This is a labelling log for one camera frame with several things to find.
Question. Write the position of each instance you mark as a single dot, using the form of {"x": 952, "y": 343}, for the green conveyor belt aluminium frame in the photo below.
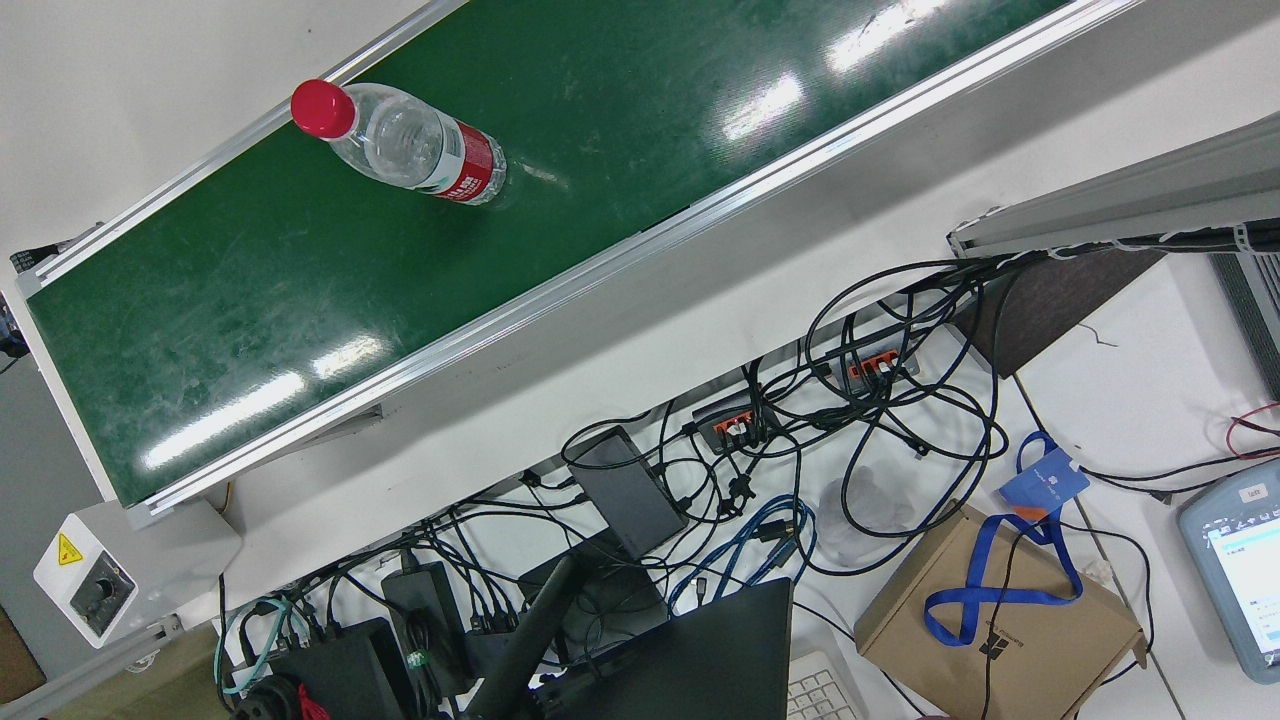
{"x": 500, "y": 250}

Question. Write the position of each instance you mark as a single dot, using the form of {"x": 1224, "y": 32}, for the grey teach pendant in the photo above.
{"x": 1240, "y": 580}

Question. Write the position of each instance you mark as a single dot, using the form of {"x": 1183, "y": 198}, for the grey ribbed vent device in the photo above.
{"x": 1255, "y": 310}

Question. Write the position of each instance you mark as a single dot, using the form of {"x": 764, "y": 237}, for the white conveyor speed control box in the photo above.
{"x": 130, "y": 560}

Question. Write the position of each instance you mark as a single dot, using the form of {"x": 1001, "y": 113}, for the black box device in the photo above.
{"x": 345, "y": 670}

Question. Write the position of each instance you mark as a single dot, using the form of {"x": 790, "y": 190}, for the long black power strip orange switches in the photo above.
{"x": 880, "y": 368}

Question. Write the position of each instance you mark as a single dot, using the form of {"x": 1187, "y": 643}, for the dark grey rectangular hub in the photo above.
{"x": 630, "y": 495}

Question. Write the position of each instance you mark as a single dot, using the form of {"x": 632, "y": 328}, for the short black power strip orange switches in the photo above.
{"x": 735, "y": 412}

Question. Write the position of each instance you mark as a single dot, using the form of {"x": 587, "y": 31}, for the white keyboard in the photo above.
{"x": 820, "y": 695}

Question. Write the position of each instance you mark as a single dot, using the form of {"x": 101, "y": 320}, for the clear water bottle red label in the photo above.
{"x": 420, "y": 150}

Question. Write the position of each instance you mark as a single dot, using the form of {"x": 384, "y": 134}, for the grey aluminium beam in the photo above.
{"x": 1120, "y": 195}

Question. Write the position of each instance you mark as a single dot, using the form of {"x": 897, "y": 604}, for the clear plastic bag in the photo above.
{"x": 880, "y": 500}

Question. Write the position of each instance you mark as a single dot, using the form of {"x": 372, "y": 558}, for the olive green cloth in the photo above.
{"x": 150, "y": 705}

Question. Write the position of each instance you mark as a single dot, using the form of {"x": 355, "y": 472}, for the black round knob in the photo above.
{"x": 265, "y": 702}

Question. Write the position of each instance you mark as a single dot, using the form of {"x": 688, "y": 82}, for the black power adapter brick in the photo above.
{"x": 425, "y": 605}

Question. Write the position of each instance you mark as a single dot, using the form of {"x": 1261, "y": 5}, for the aluminium profile rail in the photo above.
{"x": 90, "y": 670}

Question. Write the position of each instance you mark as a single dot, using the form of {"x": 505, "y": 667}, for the black round pole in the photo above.
{"x": 530, "y": 635}

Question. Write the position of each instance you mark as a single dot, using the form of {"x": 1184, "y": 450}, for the dark brown board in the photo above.
{"x": 1050, "y": 310}

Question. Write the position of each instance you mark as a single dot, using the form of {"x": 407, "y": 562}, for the brown cardboard panel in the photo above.
{"x": 15, "y": 660}

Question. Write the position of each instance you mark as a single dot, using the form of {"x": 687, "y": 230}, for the flat black device under hub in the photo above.
{"x": 615, "y": 600}

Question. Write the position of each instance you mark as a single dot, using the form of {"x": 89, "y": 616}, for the black laptop lid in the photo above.
{"x": 700, "y": 660}

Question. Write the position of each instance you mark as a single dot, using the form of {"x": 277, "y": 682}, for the brown cardboard box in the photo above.
{"x": 1040, "y": 650}

